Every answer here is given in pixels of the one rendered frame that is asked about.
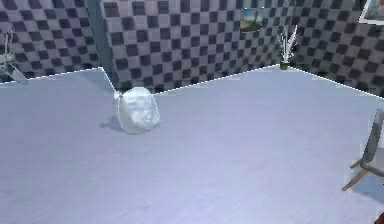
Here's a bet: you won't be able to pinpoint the white framed picture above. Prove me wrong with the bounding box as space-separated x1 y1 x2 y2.
358 0 384 26

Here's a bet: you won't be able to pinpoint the white crumpled bag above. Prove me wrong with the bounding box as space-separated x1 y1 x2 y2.
113 86 161 135

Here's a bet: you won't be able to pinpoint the grey chair wooden legs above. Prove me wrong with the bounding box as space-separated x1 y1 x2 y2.
342 107 384 192

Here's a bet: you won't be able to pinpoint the white house plant green pot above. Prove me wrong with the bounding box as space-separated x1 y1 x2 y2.
276 25 299 71

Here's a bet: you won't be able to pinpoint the framed landscape picture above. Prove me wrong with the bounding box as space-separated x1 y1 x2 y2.
239 7 265 33

